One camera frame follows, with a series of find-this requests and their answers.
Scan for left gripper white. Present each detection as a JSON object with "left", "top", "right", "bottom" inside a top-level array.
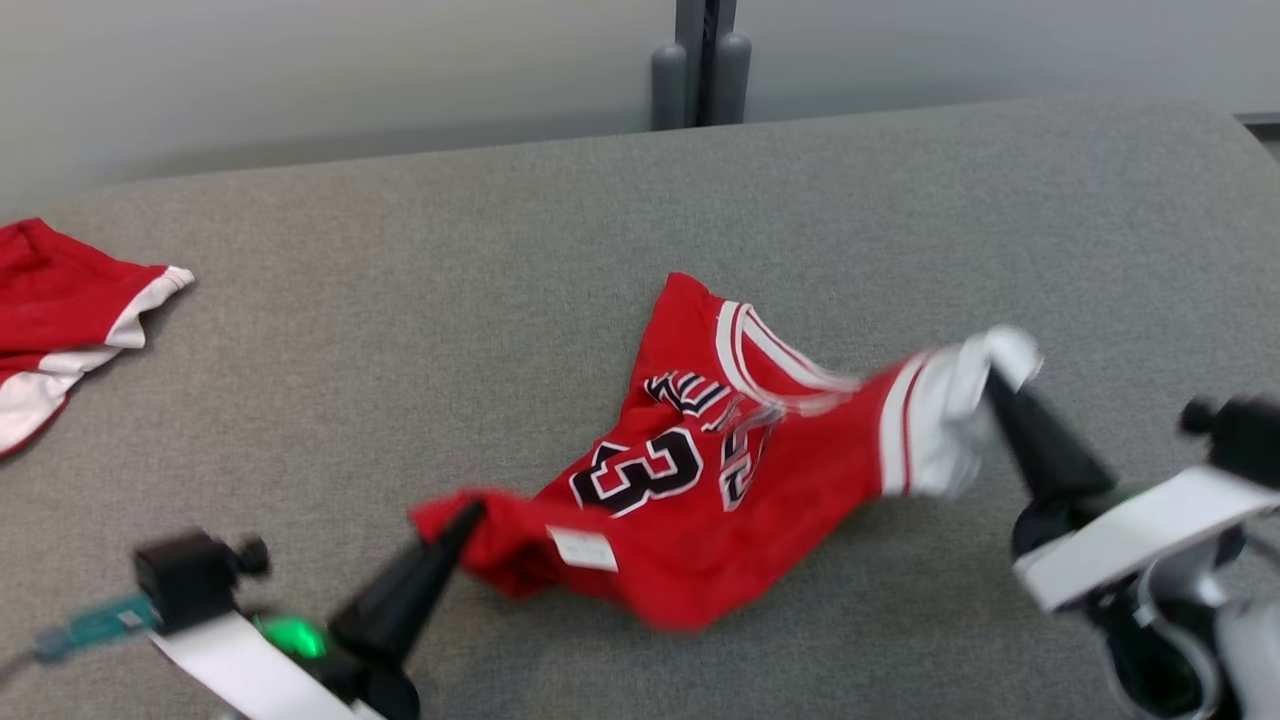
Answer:
[{"left": 148, "top": 502, "right": 489, "bottom": 720}]

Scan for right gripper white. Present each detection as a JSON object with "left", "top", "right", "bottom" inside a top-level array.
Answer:
[{"left": 984, "top": 367, "right": 1280, "bottom": 720}]

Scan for red basketball jersey number 23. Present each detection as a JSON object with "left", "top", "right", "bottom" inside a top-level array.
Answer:
[{"left": 410, "top": 271, "right": 1044, "bottom": 633}]

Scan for red shorts white trim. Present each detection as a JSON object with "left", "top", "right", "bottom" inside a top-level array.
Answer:
[{"left": 0, "top": 217, "right": 196, "bottom": 458}]

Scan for teal cable connector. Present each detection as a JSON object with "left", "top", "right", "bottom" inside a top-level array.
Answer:
[{"left": 34, "top": 594, "right": 161, "bottom": 663}]

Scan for grey cylindrical post cap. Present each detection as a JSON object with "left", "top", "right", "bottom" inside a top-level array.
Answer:
[
  {"left": 712, "top": 32, "right": 753, "bottom": 126},
  {"left": 651, "top": 42, "right": 690, "bottom": 132}
]

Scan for grey metal partition post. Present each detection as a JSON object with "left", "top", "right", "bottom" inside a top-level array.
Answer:
[{"left": 675, "top": 0, "right": 739, "bottom": 129}]

